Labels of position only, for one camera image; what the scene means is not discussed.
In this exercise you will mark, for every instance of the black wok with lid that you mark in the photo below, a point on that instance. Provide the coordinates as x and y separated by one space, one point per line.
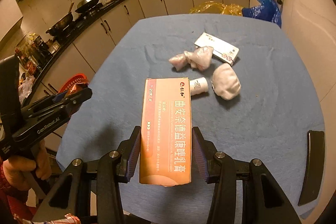
85 5

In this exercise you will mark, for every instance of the white medicine box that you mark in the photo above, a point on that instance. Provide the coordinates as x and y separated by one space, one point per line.
221 49

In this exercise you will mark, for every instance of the blue plastic bag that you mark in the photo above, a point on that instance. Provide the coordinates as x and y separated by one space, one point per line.
267 10

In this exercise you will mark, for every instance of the black frying pan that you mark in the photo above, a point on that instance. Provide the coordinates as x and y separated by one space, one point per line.
61 24

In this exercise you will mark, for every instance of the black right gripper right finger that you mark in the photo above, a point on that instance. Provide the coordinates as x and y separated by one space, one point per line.
263 200

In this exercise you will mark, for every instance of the crumpled white paper ball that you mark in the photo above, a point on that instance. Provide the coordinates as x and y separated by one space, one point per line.
225 82

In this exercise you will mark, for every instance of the person's left hand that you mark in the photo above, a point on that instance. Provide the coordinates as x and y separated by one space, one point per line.
15 166

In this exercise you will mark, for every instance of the yellow plastic bag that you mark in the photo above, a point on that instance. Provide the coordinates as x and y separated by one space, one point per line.
211 7

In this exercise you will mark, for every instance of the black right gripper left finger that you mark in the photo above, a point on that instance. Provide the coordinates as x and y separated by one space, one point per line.
88 192

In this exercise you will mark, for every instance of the orange plastic mesh basket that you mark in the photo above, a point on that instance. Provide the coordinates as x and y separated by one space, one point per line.
76 79

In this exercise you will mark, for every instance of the blue table cloth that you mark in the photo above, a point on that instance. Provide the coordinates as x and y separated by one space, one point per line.
269 119

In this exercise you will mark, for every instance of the dark red foil wrapper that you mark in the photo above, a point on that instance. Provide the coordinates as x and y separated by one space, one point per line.
77 87

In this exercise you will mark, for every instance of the pink orange medicine box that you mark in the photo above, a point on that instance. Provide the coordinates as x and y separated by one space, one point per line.
166 133

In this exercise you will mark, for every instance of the small white pill bottle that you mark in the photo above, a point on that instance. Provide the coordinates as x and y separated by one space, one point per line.
198 86

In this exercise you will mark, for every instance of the black smartphone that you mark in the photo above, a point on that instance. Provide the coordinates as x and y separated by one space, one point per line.
315 162

